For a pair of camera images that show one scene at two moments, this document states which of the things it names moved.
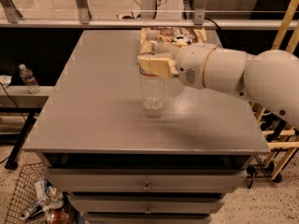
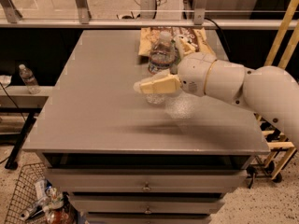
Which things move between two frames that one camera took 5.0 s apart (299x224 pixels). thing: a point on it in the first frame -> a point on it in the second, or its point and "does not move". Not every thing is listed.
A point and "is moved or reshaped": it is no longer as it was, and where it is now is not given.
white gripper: x=191 y=65 -> x=194 y=74
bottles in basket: x=50 y=203 does not move
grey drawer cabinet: x=120 y=167 does not move
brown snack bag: x=179 y=36 does not move
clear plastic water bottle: x=152 y=89 is moved or reshaped
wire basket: x=24 y=196 does not move
